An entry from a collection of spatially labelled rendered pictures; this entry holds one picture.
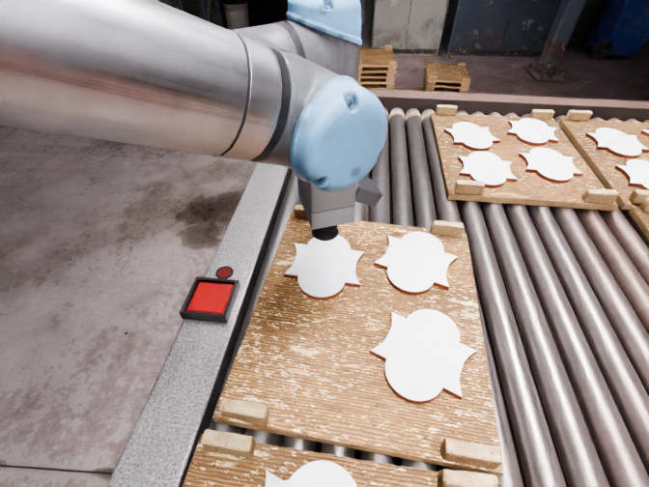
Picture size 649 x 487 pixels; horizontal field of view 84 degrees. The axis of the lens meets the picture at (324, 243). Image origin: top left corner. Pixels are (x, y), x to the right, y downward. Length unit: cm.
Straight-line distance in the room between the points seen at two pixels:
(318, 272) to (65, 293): 172
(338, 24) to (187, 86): 22
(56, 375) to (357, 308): 152
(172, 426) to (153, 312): 137
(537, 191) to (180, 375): 79
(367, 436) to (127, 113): 42
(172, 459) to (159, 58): 45
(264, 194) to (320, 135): 61
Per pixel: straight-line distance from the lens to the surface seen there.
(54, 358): 196
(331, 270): 62
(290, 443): 51
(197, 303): 63
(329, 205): 49
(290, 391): 51
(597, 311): 74
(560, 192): 95
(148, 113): 21
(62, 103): 20
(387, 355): 53
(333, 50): 41
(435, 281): 63
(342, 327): 56
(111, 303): 202
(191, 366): 58
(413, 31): 493
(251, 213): 79
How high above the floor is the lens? 141
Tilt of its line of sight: 44 degrees down
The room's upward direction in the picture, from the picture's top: straight up
